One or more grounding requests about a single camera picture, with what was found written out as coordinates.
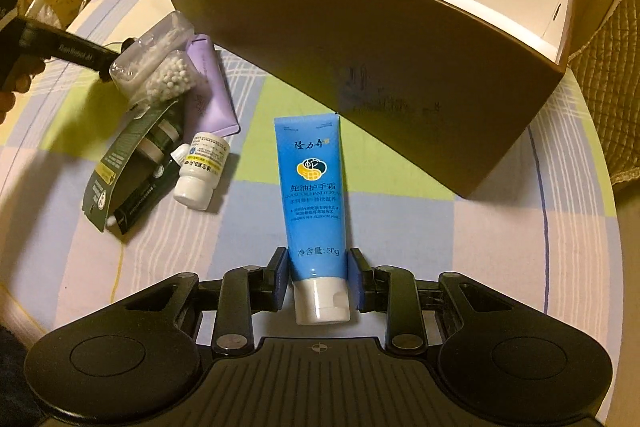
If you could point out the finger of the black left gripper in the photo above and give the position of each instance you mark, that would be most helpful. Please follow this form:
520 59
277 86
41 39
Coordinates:
126 44

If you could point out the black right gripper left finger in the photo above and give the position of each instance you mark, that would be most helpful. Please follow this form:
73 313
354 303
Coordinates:
243 292

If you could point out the brown cardboard box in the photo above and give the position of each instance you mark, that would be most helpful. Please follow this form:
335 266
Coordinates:
449 84

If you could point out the person left hand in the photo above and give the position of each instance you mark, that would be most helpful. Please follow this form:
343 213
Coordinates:
20 80

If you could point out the floss pick clear box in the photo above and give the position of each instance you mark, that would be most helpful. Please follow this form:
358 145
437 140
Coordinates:
131 68

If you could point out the blue hand cream tube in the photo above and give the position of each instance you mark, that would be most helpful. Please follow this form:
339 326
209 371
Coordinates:
310 169

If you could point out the small white medicine bottle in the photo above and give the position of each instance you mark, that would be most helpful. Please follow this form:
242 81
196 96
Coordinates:
201 170

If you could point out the dark green carded package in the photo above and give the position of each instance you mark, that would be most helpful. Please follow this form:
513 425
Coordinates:
141 149

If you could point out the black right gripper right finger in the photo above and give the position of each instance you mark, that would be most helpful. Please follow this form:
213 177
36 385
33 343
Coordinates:
393 292

